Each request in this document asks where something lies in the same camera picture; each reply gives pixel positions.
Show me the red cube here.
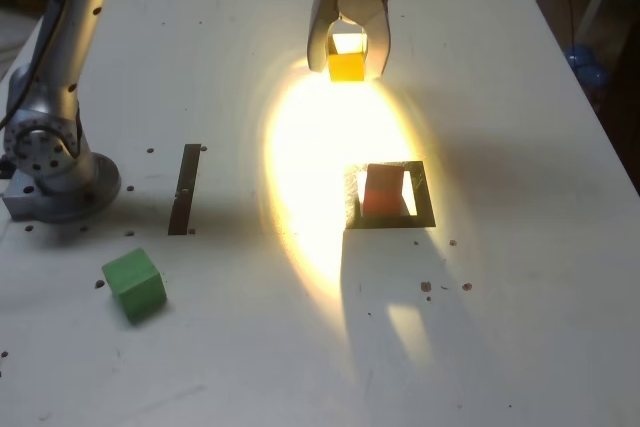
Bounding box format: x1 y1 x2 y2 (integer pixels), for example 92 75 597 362
362 164 407 216

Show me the yellow cube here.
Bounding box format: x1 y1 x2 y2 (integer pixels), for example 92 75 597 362
327 32 370 83

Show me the green cube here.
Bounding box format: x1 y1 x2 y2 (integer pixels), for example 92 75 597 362
101 248 168 324

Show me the black tape strip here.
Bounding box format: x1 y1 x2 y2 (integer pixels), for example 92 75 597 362
167 143 202 237

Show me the blue round object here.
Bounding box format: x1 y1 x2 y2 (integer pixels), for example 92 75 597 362
563 44 610 93

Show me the black tape square outline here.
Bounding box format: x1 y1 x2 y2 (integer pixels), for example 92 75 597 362
343 160 437 229

